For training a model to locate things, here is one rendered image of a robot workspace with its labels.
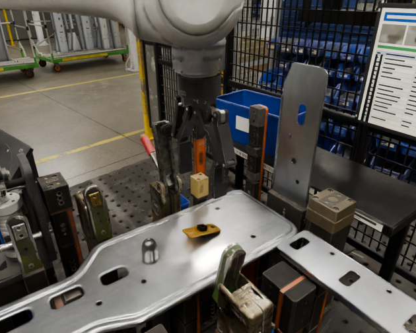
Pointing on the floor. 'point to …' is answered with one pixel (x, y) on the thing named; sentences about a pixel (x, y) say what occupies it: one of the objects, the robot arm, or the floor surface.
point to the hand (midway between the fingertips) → (201, 176)
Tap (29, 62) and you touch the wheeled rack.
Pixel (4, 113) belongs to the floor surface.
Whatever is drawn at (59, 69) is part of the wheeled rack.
